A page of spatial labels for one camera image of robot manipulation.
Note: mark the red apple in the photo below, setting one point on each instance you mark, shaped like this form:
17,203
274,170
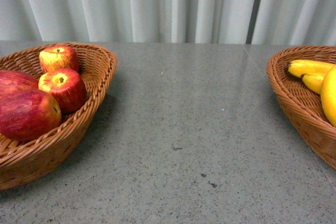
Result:
29,114

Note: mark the curved yellow banana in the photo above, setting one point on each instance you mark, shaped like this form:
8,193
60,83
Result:
313,81

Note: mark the large yellow banana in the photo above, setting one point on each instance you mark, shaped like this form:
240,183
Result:
328,96

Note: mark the red-yellow apple, stem up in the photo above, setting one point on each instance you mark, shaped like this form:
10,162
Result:
66,86

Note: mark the yellow-red apple at back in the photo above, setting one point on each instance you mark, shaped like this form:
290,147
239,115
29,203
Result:
57,57

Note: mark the straight yellow banana in basket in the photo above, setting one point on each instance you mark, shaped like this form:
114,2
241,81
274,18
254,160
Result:
299,67

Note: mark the brown wicker basket, right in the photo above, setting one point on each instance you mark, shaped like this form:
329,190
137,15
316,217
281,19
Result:
301,105

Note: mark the brown wicker basket, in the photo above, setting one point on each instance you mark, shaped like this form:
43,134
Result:
22,163
301,105

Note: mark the grey pleated curtain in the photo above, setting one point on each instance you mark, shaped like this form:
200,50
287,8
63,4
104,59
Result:
259,22

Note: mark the red apple lying sideways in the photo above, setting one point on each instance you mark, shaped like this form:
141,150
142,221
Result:
15,84

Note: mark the brown wicker basket, left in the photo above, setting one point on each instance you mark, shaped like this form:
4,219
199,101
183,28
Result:
22,163

